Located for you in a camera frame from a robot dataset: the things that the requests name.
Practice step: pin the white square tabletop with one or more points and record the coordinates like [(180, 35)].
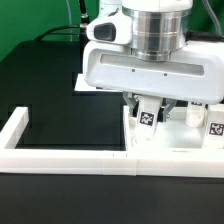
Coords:
[(174, 133)]

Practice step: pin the white U-shaped fence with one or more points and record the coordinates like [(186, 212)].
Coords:
[(153, 162)]

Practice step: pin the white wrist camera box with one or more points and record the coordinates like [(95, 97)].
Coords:
[(116, 29)]

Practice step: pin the white marker sheet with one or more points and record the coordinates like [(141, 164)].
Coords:
[(82, 86)]

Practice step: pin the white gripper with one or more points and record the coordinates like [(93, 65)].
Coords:
[(194, 73)]

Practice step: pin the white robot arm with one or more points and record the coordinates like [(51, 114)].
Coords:
[(146, 47)]

